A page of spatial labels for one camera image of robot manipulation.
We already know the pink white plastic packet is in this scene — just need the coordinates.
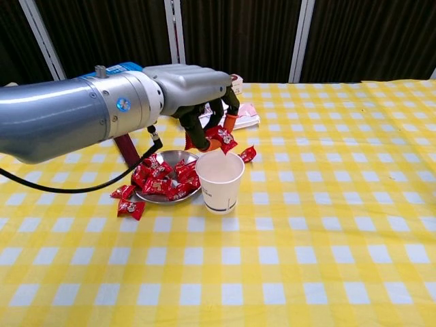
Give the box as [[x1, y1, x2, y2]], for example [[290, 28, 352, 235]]
[[200, 102, 262, 131]]

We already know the round steel plate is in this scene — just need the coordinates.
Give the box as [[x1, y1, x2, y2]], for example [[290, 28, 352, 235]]
[[131, 150, 202, 205]]

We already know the blue pump bottle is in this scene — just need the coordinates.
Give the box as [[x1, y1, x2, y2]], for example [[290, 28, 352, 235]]
[[83, 61, 143, 78]]

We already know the yellow white checked tablecloth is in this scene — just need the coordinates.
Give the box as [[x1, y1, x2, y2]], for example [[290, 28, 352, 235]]
[[0, 79, 436, 327]]

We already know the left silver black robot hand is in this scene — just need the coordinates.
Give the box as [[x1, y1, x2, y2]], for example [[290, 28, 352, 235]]
[[142, 63, 241, 153]]

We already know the white paper cup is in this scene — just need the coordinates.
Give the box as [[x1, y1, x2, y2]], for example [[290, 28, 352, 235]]
[[195, 151, 246, 215]]

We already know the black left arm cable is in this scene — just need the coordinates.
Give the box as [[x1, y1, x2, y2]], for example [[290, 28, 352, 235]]
[[0, 125, 164, 194]]

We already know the long beige baking paper box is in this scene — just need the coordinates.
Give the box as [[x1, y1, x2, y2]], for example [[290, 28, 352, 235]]
[[230, 74, 244, 96]]

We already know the red candy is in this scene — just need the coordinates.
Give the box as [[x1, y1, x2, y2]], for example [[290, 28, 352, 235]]
[[116, 199, 146, 221], [166, 183, 191, 201], [142, 177, 173, 196], [238, 145, 256, 164], [141, 153, 161, 168], [131, 165, 151, 188], [149, 161, 174, 180], [180, 170, 202, 190], [204, 125, 238, 156], [173, 159, 198, 178], [110, 185, 137, 200]]

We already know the black ribbed partition panel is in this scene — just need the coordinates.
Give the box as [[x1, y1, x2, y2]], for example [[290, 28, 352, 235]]
[[180, 0, 302, 84], [0, 0, 57, 87], [33, 0, 174, 84], [301, 0, 436, 84]]

